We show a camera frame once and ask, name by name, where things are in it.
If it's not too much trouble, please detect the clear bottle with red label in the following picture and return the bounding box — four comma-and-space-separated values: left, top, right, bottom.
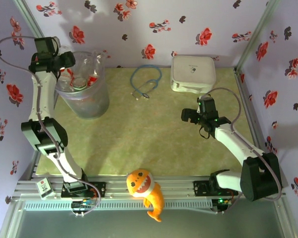
85, 53, 101, 87

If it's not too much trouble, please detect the white zip case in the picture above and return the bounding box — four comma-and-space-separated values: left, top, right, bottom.
170, 55, 217, 94

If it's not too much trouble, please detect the blue stethoscope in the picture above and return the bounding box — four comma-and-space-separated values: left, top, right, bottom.
129, 64, 163, 101

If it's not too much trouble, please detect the orange shark plush toy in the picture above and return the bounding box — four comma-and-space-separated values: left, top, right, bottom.
126, 168, 165, 223

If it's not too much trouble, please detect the small white box red logo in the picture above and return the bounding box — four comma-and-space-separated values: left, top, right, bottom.
36, 177, 55, 199

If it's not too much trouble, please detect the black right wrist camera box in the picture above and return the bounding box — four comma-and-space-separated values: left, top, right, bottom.
181, 108, 199, 124

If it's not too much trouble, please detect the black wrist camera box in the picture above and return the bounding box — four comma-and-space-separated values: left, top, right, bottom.
61, 51, 76, 68
181, 108, 199, 124

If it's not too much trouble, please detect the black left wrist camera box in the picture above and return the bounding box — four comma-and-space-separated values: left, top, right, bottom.
61, 51, 76, 68

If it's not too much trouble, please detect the aluminium table edge rail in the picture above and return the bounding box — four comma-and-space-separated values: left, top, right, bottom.
233, 68, 265, 152
19, 150, 40, 180

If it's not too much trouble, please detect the aluminium frame post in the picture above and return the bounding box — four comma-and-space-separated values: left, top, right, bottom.
234, 0, 283, 75
11, 0, 44, 39

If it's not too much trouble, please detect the silver wire mesh bin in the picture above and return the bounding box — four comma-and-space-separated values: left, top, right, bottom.
54, 51, 110, 120

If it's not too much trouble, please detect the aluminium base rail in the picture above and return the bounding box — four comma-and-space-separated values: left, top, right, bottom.
11, 173, 288, 202

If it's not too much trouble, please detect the white slotted cable duct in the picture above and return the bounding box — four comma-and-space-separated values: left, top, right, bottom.
23, 199, 214, 212

